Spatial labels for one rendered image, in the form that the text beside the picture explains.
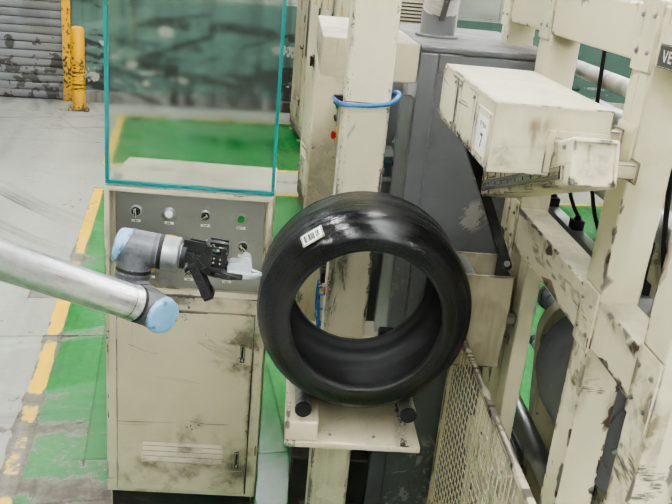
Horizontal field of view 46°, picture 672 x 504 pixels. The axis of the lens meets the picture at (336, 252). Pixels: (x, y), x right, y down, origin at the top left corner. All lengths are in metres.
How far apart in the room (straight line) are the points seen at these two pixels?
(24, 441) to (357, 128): 2.12
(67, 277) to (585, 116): 1.15
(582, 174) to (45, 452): 2.62
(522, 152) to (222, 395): 1.63
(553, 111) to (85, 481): 2.42
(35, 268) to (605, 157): 1.19
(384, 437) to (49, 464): 1.70
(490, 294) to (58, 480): 1.91
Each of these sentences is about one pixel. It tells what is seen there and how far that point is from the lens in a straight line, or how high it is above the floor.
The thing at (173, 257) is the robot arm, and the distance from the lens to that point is 2.03.
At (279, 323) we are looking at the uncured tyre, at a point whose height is 1.15.
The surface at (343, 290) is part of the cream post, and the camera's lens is 2.38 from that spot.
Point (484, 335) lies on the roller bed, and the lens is 2.42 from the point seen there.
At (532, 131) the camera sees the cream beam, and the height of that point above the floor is 1.73.
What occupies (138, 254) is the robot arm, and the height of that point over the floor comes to 1.28.
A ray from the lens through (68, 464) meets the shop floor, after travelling 3.51.
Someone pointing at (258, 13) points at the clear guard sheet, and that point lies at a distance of 2.53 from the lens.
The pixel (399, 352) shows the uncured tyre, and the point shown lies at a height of 0.96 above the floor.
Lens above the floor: 2.02
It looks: 20 degrees down
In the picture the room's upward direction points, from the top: 5 degrees clockwise
